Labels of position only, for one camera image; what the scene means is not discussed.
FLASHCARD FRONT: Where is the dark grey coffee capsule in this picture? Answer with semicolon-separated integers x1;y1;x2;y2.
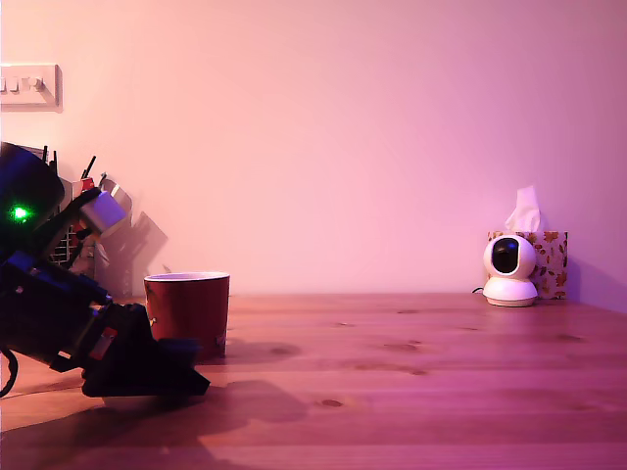
156;337;204;367

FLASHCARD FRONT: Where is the small white round camera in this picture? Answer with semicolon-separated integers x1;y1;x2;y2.
482;233;539;308

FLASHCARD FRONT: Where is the white tissue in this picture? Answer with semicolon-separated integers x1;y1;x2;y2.
504;185;543;234

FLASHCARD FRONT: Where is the red coffee mug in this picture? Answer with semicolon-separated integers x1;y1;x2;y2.
143;271;231;363

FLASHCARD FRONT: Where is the leaf print tissue box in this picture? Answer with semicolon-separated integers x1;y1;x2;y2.
486;230;569;302

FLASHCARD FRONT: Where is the white wall switch plate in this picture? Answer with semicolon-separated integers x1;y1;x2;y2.
0;64;64;115

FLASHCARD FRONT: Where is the black spatula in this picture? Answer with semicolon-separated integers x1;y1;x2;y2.
42;145;62;176

